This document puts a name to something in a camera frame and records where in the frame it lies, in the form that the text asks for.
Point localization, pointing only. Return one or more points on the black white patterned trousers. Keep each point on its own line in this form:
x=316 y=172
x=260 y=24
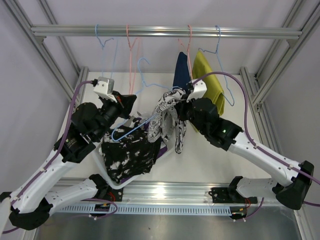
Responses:
x=113 y=153

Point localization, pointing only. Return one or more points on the aluminium hanging rail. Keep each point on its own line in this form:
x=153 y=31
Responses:
x=59 y=30

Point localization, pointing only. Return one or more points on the grey white printed trousers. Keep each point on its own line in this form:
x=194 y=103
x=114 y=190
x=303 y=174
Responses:
x=165 y=122

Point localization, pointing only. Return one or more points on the olive yellow trousers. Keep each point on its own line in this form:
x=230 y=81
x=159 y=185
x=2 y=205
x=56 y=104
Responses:
x=214 y=90

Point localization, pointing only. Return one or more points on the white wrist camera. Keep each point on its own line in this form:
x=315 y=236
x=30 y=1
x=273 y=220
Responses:
x=197 y=90
x=104 y=88

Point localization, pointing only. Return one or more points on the aluminium frame struts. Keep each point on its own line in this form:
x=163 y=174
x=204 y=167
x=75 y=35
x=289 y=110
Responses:
x=19 y=15
x=305 y=15

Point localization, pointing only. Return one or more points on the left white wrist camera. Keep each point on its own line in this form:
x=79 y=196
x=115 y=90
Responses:
x=104 y=88

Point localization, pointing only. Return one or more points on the aluminium frame right struts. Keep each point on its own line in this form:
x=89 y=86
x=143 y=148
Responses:
x=305 y=15

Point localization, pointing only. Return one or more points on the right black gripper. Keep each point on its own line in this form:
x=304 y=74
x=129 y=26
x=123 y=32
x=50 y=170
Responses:
x=181 y=107

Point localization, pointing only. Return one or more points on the aluminium frame left struts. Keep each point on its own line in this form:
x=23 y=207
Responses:
x=19 y=15

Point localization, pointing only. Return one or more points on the white plastic basket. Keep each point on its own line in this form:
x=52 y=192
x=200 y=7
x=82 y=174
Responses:
x=97 y=156

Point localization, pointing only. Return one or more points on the pink hanger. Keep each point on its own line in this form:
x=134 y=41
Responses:
x=187 y=49
x=132 y=69

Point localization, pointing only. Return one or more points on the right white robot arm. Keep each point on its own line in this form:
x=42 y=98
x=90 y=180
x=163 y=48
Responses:
x=289 y=180

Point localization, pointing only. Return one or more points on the grey slotted cable duct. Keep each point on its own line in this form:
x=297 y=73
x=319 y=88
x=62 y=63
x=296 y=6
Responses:
x=153 y=209

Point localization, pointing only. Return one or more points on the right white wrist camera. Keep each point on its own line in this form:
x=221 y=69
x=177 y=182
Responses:
x=197 y=90

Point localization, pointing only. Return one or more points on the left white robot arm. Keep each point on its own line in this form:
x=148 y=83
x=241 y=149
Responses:
x=33 y=203

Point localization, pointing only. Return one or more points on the navy blue trousers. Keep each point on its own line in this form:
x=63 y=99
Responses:
x=181 y=77

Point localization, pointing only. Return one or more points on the purple camouflage trousers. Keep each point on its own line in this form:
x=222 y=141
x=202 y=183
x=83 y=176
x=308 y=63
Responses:
x=162 y=150

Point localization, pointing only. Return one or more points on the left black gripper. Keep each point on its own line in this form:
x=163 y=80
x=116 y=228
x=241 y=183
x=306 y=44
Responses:
x=124 y=105

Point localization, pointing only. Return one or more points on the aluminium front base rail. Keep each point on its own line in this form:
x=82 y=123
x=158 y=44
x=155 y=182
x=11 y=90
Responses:
x=166 y=193

